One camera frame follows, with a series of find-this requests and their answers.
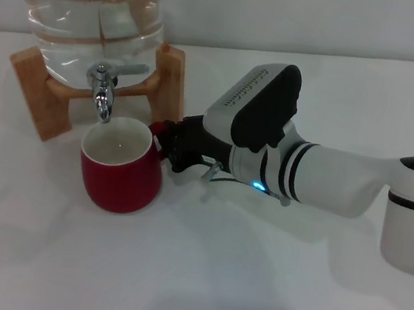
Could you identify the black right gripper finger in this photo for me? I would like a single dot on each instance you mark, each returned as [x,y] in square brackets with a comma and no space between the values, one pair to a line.
[175,127]
[170,155]

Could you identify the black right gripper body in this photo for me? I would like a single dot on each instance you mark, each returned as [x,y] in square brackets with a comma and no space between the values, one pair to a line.
[203,150]

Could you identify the red cup white inside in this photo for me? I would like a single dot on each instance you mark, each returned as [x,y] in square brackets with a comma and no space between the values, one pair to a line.
[118,184]

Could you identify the chrome faucet with lever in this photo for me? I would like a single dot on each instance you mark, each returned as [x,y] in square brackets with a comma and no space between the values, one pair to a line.
[101,97]

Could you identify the wooden dispenser stand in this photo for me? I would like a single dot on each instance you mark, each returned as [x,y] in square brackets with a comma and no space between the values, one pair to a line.
[171,85]

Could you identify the glass water dispenser jar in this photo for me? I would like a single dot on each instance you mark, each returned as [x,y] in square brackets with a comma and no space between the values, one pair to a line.
[83,15]

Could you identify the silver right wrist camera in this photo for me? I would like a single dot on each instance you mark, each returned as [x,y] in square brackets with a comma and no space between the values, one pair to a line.
[255,103]

